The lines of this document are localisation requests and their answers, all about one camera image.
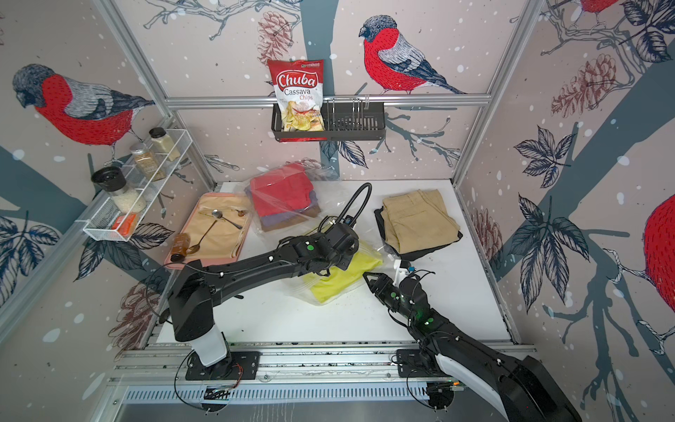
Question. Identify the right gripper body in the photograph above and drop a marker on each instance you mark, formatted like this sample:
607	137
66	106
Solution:
394	300

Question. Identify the black trousers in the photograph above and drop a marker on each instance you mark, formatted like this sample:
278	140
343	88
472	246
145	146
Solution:
409	256

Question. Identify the yellow green garment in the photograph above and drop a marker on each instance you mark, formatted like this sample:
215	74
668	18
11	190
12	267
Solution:
323	289

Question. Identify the tan garment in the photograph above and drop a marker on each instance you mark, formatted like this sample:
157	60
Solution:
418	220

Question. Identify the clear plastic vacuum bag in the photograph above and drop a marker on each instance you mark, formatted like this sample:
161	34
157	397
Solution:
333	202

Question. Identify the red garment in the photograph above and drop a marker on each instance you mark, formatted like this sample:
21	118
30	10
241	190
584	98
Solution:
281	190

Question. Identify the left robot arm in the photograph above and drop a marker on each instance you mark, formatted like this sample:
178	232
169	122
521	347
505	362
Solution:
198	290

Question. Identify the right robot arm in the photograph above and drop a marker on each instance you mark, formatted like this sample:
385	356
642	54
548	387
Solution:
519	389

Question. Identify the Chuba cassava chips bag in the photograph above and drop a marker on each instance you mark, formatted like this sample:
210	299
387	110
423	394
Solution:
298	87

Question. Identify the pink tray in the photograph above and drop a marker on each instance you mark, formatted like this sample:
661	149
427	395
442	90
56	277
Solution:
208	232

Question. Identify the tan cloth on tray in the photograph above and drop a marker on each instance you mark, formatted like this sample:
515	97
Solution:
216	229

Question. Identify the metal spoon on tray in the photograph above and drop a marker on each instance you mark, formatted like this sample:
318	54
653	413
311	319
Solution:
218	215

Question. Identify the brown spoon on tray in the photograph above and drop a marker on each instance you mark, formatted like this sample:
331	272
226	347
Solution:
195	248

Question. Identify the amber bottle on tray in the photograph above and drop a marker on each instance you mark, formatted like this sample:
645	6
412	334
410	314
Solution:
180	246

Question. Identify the spice jar rear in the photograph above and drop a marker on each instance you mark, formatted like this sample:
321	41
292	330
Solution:
164	144

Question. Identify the small orange box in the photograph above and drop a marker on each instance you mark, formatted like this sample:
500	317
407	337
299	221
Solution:
125	225

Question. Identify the spice jar middle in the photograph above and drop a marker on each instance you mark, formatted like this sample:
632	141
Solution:
146	162

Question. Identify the black lid spice jar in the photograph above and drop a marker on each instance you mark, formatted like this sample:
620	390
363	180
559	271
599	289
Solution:
111	180

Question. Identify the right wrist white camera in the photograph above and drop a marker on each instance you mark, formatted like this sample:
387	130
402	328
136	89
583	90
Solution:
403	269

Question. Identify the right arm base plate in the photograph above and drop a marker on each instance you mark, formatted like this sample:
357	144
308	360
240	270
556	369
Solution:
416	363

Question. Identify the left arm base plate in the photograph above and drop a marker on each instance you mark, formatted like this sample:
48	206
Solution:
237	366

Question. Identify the black wire basket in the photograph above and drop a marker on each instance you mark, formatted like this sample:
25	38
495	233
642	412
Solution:
354	121

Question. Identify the white wire shelf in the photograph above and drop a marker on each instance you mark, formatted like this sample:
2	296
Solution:
98	226

